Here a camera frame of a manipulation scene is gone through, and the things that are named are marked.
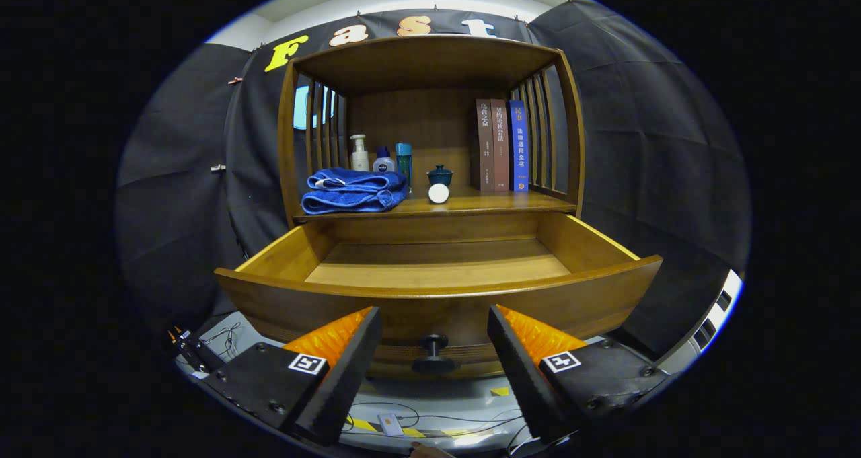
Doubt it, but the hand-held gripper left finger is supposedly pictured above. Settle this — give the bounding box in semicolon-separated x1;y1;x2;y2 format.
202;306;383;447

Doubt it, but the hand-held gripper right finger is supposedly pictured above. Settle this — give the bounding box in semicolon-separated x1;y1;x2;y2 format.
487;303;673;445

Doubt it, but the wooden drawer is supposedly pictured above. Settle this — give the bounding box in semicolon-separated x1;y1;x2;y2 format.
214;211;664;378

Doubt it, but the wooden countertop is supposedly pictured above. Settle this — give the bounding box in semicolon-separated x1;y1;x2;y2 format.
293;184;578;222

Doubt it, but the yellow black hazard tape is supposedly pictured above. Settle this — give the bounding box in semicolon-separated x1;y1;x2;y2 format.
343;414;495;440

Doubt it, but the blue folded towel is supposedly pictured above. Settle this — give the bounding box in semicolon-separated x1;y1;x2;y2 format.
301;167;410;215

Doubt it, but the white slotted panel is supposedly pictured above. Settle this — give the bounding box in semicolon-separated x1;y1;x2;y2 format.
656;270;744;371

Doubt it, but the white pump bottle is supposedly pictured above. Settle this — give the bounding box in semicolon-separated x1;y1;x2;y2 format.
349;134;370;172

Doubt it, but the teal tall bottle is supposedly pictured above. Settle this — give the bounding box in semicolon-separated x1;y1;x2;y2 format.
395;142;413;193

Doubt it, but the blue book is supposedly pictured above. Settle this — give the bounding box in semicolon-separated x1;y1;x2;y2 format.
507;100;530;193

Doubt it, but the reddish brown book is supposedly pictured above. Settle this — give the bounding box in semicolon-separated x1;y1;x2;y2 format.
490;98;511;192

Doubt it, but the dark brown book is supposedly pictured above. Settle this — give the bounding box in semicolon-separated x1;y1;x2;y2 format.
476;98;496;192

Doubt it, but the black backdrop cloth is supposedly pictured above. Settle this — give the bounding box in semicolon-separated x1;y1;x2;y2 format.
116;0;753;358

